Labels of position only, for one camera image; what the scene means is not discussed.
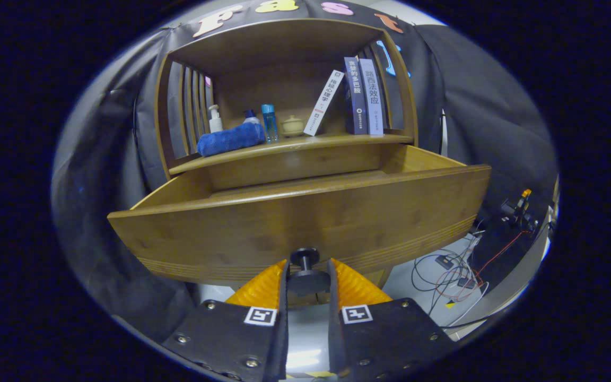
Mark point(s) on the wooden cabinet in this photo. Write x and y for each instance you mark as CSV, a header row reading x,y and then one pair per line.
x,y
284,90

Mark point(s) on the clear blue bottle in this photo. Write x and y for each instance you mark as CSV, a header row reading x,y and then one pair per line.
x,y
270,124

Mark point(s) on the wooden countertop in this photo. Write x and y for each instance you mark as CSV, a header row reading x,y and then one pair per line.
x,y
311,142

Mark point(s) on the wooden drawer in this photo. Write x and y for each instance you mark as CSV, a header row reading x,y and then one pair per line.
x,y
284,217

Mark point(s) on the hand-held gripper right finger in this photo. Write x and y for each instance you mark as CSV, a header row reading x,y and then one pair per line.
x,y
385,339

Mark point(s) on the dark blue book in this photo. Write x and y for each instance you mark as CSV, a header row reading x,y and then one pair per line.
x,y
356,95

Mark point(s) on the lavender book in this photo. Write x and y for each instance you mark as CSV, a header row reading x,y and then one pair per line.
x,y
372,98

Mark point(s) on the white lotion bottle blue cap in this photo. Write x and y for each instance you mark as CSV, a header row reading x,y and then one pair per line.
x,y
251,119

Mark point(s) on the beige lidded teacup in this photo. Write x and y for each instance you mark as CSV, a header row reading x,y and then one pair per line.
x,y
293,126

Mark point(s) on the black power adapter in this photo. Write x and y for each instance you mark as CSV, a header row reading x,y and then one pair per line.
x,y
445,261

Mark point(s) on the orange and black tool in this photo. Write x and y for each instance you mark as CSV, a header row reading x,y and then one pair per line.
x,y
520,204

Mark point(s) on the blue rolled towel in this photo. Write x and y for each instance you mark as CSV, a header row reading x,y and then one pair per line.
x,y
231,139

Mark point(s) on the white pump bottle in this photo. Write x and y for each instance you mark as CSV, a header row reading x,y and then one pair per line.
x,y
215,124

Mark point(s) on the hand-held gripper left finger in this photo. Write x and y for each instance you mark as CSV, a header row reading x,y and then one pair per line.
x,y
231,339

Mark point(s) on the white book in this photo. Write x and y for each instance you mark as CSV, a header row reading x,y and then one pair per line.
x,y
324,103

